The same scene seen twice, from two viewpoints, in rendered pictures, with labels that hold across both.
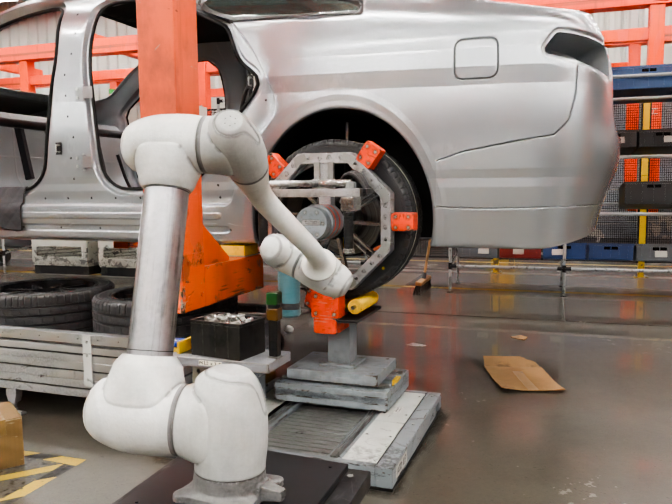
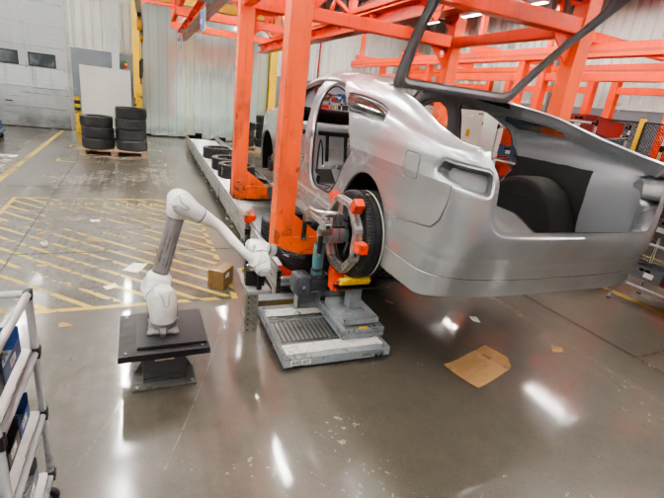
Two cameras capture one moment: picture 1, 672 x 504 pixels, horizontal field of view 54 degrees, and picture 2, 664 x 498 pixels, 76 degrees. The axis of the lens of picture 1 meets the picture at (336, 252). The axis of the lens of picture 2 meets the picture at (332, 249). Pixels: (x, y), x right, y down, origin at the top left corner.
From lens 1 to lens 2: 230 cm
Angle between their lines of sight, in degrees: 46
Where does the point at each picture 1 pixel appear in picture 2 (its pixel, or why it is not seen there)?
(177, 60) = (284, 140)
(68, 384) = not seen: hidden behind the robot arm
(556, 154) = (429, 239)
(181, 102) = (284, 160)
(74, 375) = not seen: hidden behind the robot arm
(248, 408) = (156, 302)
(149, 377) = (148, 279)
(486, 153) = (404, 224)
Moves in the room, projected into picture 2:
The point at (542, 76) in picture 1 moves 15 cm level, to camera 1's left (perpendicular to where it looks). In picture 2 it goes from (432, 187) to (410, 182)
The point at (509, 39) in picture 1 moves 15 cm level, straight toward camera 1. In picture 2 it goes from (424, 158) to (403, 156)
